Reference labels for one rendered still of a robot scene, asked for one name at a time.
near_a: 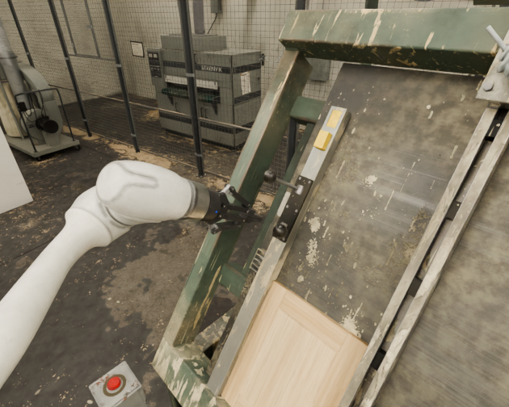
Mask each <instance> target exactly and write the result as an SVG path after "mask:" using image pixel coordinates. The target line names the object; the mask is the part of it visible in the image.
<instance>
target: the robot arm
mask: <svg viewBox="0 0 509 407"><path fill-rule="evenodd" d="M226 194H227V195H231V196H233V197H234V198H235V199H236V200H237V201H239V202H240V203H241V204H242V206H241V205H237V204H234V203H230V202H229V201H228V198H227V196H226ZM249 206H250V202H248V201H247V200H246V199H244V198H243V197H242V196H241V195H239V194H238V193H237V192H236V190H235V188H234V187H233V186H231V185H229V184H228V183H226V184H225V188H224V189H223V190H222V191H212V190H209V189H207V188H206V187H205V186H204V185H203V184H201V183H196V182H193V181H191V180H189V179H186V178H182V177H180V176H179V175H177V174H176V173H175V172H173V171H171V170H168V169H166V168H163V167H161V166H156V165H153V164H149V163H146V162H138V161H128V160H125V161H114V162H110V163H109V164H107V165H106V166H104V168H103V169H102V170H101V172H100V173H99V176H98V178H97V182H96V186H95V187H92V188H91V189H89V190H87V191H85V192H84V193H82V194H81V195H80V196H79V197H77V198H76V200H75V201H74V203H73V205H72V206H71V208H70V209H69V210H68V211H67V212H66V213H65V220H66V224H65V227H64V228H63V229H62V230H61V232H60V233H59V234H58V235H57V236H56V237H55V238H54V240H53V241H52V242H51V243H50V244H49V245H48V246H47V247H46V248H45V249H44V251H43V252H42V253H41V254H40V255H39V257H38V258H37V259H36V260H35V261H34V262H33V263H32V264H31V265H30V267H29V268H28V269H27V270H26V272H25V273H24V274H23V275H22V276H21V278H20V279H19V280H18V281H17V283H16V284H15V285H14V286H13V287H12V289H11V290H9V292H8V293H7V294H6V295H5V296H4V297H3V299H2V300H1V301H0V389H1V387H2V386H3V385H4V384H5V382H6V380H7V379H8V377H9V376H10V374H11V373H12V371H13V370H14V369H15V367H16V366H17V364H18V363H19V360H20V359H21V358H22V357H23V355H24V353H25V351H26V350H27V348H28V347H29V345H30V343H31V341H32V339H33V338H34V336H35V335H36V332H37V330H38V329H39V327H40V324H41V323H42V321H43V319H44V317H45V315H46V313H47V311H48V309H49V307H50V306H51V304H52V302H53V300H54V298H55V296H56V294H57V292H58V290H59V288H60V287H61V285H62V283H63V281H64V279H65V277H66V275H67V274H68V272H69V270H70V269H71V267H72V266H73V264H75V263H76V261H77V260H79V259H80V257H81V256H83V255H84V253H85V252H87V251H88V250H90V249H92V248H94V247H106V246H108V245H109V244H110V243H112V242H113V241H114V240H115V239H117V238H118V237H120V236H121V235H123V234H124V233H126V232H127V231H129V230H130V228H131V227H133V226H134V225H136V224H144V223H159V222H161V221H165V220H176V221H184V222H189V223H195V222H198V221H203V222H206V223H208V227H207V228H206V229H207V230H208V231H209V232H210V233H211V234H215V233H218V232H220V231H225V230H231V229H240V228H241V226H242V225H241V223H243V222H245V223H250V222H251V221H252V220H253V221H258V222H262V219H263V217H261V216H259V215H258V214H256V213H255V210H253V209H251V208H249ZM228 209H229V210H234V211H237V212H240V213H239V215H238V214H233V213H229V212H227V211H228ZM222 219H225V220H232V221H226V222H220V223H217V222H218V221H220V220H222Z"/></svg>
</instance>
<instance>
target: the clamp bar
mask: <svg viewBox="0 0 509 407"><path fill-rule="evenodd" d="M503 43H504V44H505V45H506V46H508V45H509V30H508V32H507V34H506V36H505V39H504V41H503ZM503 52H504V51H503V50H502V49H501V48H500V49H499V51H498V53H497V55H496V57H495V59H494V61H493V63H492V65H491V67H490V69H489V71H488V73H487V75H486V77H485V79H484V81H483V83H482V86H481V88H480V90H479V91H478V93H477V96H476V98H475V99H478V100H484V101H489V103H488V105H487V107H486V109H485V111H484V113H483V115H482V117H481V119H480V121H479V123H478V125H477V128H476V130H475V132H474V134H473V136H472V138H471V140H470V142H469V144H468V146H467V148H466V150H465V152H464V154H463V156H462V158H461V160H460V162H459V164H458V166H457V168H456V170H455V172H454V174H453V176H452V178H451V180H450V182H449V184H448V186H447V188H446V190H445V192H444V194H443V196H442V198H441V200H440V202H439V204H438V206H437V208H436V210H435V212H434V214H433V216H432V218H431V220H430V222H429V224H428V226H427V228H426V230H425V232H424V234H423V236H422V238H421V240H420V242H419V244H418V246H417V248H416V250H415V252H414V254H413V256H412V258H411V260H410V262H409V264H408V266H407V268H406V271H405V273H404V275H403V276H402V279H401V281H400V283H399V284H398V287H397V289H396V291H395V293H394V294H393V297H392V299H391V301H390V302H389V305H388V307H387V309H386V310H385V313H384V315H383V317H382V318H381V321H380V323H379V325H378V326H377V328H376V331H375V333H374V335H373V336H372V339H371V341H370V343H369V344H368V347H367V349H366V351H365V352H364V355H363V357H362V359H361V360H360V363H359V365H358V367H357V368H356V370H355V373H354V375H353V376H352V378H351V381H350V383H349V385H348V386H347V389H346V391H345V393H344V394H343V397H342V399H341V401H340V402H339V405H338V407H375V405H376V403H377V401H378V399H379V397H380V395H381V393H382V391H383V389H384V387H385V385H386V383H387V381H388V379H389V377H390V375H391V373H392V371H393V369H394V367H395V366H396V364H397V362H398V360H399V358H400V356H401V354H402V352H403V350H404V348H405V346H406V344H407V342H408V340H409V338H410V336H411V334H412V332H413V330H414V327H415V326H416V325H417V323H418V321H419V318H420V317H421V315H422V313H423V310H424V309H425V307H426V305H427V302H428V301H429V299H430V297H431V294H432V292H433V291H434V289H435V287H436V285H437V283H438V282H439V280H440V277H441V275H442V274H443V272H444V269H445V267H446V266H447V264H448V261H449V259H450V258H451V256H452V253H453V251H454V249H455V248H456V246H457V244H458V242H459V240H460V239H461V236H462V234H463V232H464V231H465V228H466V226H467V224H468V223H469V220H470V218H471V216H472V215H473V212H474V211H475V209H476V207H477V205H478V203H479V201H480V199H481V197H482V195H483V193H484V191H485V189H486V187H487V185H488V183H489V181H490V179H491V177H492V175H493V173H494V172H495V170H496V168H497V166H498V164H499V162H500V160H501V158H502V156H503V154H504V152H505V150H506V148H507V146H508V144H509V76H508V77H504V72H505V71H506V69H507V67H508V66H509V61H508V62H507V66H506V68H505V70H504V71H503V72H502V73H497V68H498V67H499V66H500V64H501V63H502V61H500V62H499V60H498V59H499V57H500V56H501V55H502V53H503Z"/></svg>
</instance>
